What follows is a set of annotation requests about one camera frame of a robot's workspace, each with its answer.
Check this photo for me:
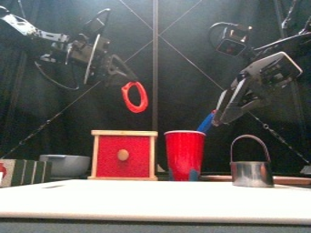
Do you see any wooden drawer box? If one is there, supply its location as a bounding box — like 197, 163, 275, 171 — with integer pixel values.
88, 129, 159, 182

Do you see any blue plastic tool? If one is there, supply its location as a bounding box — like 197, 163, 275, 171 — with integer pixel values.
197, 109, 218, 134

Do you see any white cutting board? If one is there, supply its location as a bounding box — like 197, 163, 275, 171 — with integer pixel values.
0, 178, 311, 226

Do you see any black cable loop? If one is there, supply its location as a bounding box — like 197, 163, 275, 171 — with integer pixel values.
34, 59, 82, 92
207, 21, 238, 47

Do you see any green white striped box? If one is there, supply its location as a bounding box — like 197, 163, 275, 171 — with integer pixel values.
7, 158, 54, 187

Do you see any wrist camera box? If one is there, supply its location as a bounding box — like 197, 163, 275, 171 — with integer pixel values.
215, 23, 251, 57
82, 8, 114, 38

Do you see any red white block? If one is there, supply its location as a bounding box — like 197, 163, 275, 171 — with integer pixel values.
0, 159, 10, 187

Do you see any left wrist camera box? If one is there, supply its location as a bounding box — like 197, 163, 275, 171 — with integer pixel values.
82, 8, 114, 38

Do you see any red drawer with wooden knob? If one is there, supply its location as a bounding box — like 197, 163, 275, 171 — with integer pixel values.
96, 135, 152, 178

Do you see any metal cookie cutter with handle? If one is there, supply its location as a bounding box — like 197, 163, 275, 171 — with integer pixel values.
229, 134, 277, 188

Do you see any red plastic cup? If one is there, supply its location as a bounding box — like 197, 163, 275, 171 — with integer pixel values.
163, 129, 207, 182

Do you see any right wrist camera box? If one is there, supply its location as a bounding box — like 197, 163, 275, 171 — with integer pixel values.
215, 23, 251, 57

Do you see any grey vertical frame pole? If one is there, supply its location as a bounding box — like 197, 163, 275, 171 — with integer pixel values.
151, 0, 160, 132

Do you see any grey bowl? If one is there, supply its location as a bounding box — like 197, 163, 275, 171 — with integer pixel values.
38, 154, 92, 178

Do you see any red plastic ring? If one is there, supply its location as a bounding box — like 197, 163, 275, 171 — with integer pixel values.
120, 80, 150, 114

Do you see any thin diagonal brace wire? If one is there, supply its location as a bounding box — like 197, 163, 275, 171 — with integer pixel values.
0, 0, 205, 159
115, 0, 311, 166

